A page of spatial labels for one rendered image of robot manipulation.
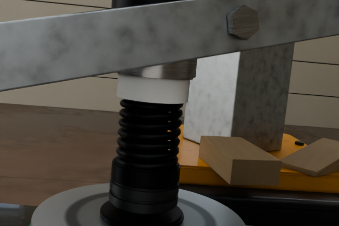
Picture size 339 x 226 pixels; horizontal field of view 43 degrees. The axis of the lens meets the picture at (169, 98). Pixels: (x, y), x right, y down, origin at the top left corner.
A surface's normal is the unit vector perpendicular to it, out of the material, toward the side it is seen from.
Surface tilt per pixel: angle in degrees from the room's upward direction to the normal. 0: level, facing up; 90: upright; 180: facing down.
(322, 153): 11
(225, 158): 90
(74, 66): 90
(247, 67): 90
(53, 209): 0
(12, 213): 0
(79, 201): 0
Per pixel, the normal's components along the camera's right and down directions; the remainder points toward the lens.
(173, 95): 0.59, 0.15
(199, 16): 0.34, 0.15
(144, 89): -0.15, 0.11
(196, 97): -0.82, 0.00
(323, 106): 0.10, 0.13
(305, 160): -0.05, -0.97
